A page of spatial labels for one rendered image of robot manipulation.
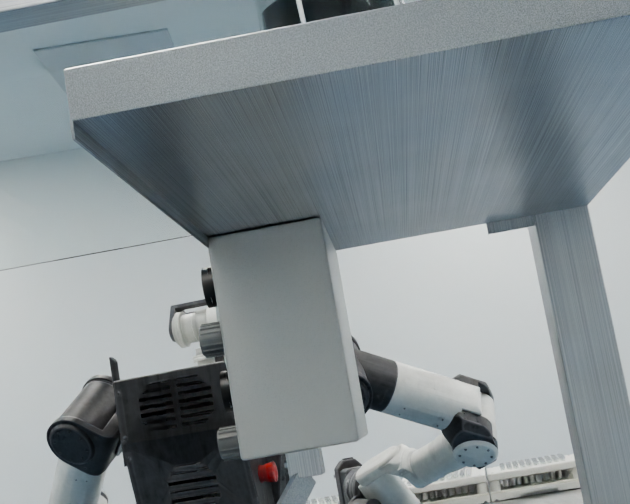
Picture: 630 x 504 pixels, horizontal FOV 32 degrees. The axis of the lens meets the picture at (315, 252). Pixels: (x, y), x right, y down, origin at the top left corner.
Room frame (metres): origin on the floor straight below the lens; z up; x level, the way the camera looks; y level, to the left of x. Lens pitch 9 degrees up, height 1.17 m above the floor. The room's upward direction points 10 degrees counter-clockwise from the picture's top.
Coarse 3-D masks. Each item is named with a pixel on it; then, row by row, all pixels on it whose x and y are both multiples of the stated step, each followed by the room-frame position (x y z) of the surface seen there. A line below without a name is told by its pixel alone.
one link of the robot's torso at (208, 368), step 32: (128, 384) 1.73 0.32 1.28; (160, 384) 1.72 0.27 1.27; (192, 384) 1.99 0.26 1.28; (128, 416) 1.73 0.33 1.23; (160, 416) 1.72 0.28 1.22; (192, 416) 1.71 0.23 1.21; (224, 416) 1.70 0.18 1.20; (128, 448) 1.74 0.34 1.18; (160, 448) 1.73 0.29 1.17; (192, 448) 1.72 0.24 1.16; (160, 480) 1.74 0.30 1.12; (192, 480) 1.94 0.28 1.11; (224, 480) 1.72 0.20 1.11; (256, 480) 1.73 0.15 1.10; (288, 480) 1.86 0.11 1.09
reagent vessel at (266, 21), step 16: (256, 0) 1.03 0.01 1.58; (272, 0) 1.00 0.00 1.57; (288, 0) 0.99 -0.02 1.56; (304, 0) 0.98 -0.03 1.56; (320, 0) 0.98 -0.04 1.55; (336, 0) 0.98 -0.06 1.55; (352, 0) 0.98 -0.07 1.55; (368, 0) 0.98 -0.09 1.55; (384, 0) 1.00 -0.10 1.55; (400, 0) 1.02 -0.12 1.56; (272, 16) 1.01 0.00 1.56; (288, 16) 0.99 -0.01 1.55; (320, 16) 0.98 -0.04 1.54; (336, 16) 0.98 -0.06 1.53
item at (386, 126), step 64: (448, 0) 0.56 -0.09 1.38; (512, 0) 0.55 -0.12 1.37; (576, 0) 0.55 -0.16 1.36; (128, 64) 0.57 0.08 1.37; (192, 64) 0.56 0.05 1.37; (256, 64) 0.56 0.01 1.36; (320, 64) 0.56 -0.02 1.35; (384, 64) 0.56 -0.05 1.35; (448, 64) 0.58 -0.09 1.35; (512, 64) 0.60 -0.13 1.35; (576, 64) 0.62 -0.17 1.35; (128, 128) 0.60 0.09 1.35; (192, 128) 0.62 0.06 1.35; (256, 128) 0.64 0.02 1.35; (320, 128) 0.67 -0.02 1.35; (384, 128) 0.70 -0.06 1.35; (448, 128) 0.72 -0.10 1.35; (512, 128) 0.76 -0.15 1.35; (576, 128) 0.79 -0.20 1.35; (192, 192) 0.78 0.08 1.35; (256, 192) 0.82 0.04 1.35; (320, 192) 0.86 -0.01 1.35; (384, 192) 0.91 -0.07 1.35; (448, 192) 0.96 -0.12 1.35; (512, 192) 1.01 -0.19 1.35; (576, 192) 1.07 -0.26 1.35
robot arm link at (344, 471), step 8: (344, 464) 2.30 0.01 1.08; (352, 464) 2.30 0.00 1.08; (360, 464) 2.31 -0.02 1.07; (336, 472) 2.30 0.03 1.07; (344, 472) 2.27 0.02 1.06; (352, 472) 2.22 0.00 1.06; (336, 480) 2.31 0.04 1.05; (344, 480) 2.24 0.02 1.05; (344, 488) 2.23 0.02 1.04; (344, 496) 2.23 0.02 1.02
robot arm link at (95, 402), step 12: (96, 384) 1.94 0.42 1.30; (108, 384) 1.94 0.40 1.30; (84, 396) 1.91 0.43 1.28; (96, 396) 1.91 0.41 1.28; (108, 396) 1.92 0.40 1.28; (72, 408) 1.89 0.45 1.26; (84, 408) 1.88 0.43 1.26; (96, 408) 1.89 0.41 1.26; (108, 408) 1.91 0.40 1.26; (84, 420) 1.86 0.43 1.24; (96, 420) 1.88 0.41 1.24; (108, 420) 1.90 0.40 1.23
